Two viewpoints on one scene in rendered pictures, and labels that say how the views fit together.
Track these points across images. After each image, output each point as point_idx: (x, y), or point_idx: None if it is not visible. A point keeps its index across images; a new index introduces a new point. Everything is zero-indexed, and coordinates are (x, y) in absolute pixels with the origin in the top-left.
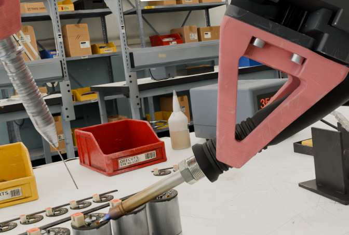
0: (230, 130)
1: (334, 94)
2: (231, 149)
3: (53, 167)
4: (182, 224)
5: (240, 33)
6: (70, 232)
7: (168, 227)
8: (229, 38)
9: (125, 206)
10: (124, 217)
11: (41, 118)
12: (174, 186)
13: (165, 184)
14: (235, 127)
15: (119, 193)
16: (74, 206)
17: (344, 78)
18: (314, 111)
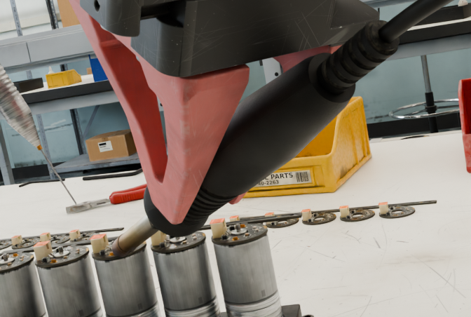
0: (146, 160)
1: (262, 119)
2: (156, 192)
3: (431, 140)
4: (413, 289)
5: (79, 7)
6: (286, 254)
7: (233, 288)
8: (78, 13)
9: (120, 240)
10: (155, 254)
11: (3, 109)
12: (153, 228)
13: (142, 224)
14: (148, 156)
15: (432, 207)
16: (343, 215)
17: (185, 99)
18: (242, 147)
